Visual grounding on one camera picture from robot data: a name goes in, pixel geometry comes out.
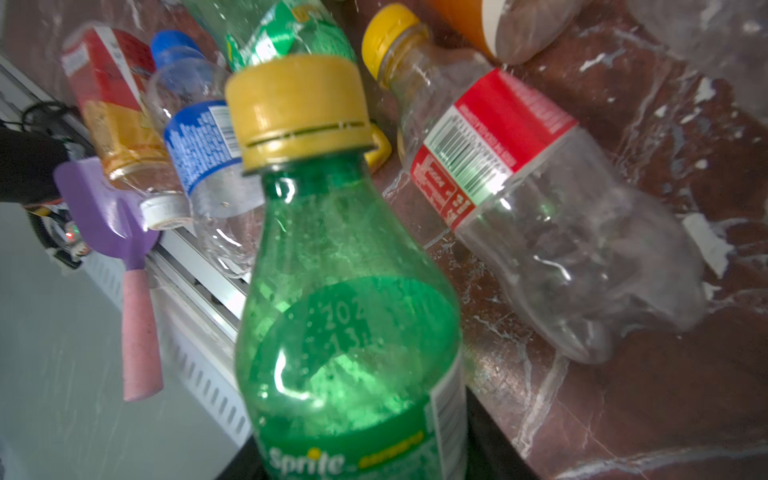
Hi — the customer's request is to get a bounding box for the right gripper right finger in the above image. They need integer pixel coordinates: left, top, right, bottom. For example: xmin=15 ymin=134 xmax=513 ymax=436
xmin=465 ymin=388 xmax=539 ymax=480

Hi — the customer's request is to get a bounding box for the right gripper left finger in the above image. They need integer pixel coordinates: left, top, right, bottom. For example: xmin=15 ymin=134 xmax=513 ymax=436
xmin=215 ymin=436 xmax=270 ymax=480

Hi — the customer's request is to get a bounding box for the green Sprite bottle yellow cap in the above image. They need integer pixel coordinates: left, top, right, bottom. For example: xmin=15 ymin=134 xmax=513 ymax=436
xmin=226 ymin=55 xmax=468 ymax=479

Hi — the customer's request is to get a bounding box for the clear bottle red label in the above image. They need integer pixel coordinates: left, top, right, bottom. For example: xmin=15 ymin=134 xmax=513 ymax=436
xmin=362 ymin=3 xmax=707 ymax=364

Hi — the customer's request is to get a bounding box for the clear bottle blue label front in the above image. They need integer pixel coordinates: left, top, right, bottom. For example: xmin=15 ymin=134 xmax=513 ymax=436
xmin=145 ymin=30 xmax=264 ymax=278

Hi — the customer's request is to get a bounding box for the red yellow label bottle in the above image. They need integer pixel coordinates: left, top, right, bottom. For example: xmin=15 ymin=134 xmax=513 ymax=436
xmin=61 ymin=22 xmax=192 ymax=231

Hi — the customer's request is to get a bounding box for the brown coffee bottle right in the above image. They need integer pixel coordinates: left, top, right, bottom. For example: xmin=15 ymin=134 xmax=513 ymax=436
xmin=429 ymin=0 xmax=585 ymax=65

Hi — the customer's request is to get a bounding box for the crushed green Sprite bottle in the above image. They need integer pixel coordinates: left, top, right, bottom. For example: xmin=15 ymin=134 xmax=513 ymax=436
xmin=179 ymin=0 xmax=394 ymax=172

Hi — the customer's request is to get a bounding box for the purple scoop with pink handle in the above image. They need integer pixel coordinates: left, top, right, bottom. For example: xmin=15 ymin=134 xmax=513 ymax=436
xmin=53 ymin=157 xmax=164 ymax=402

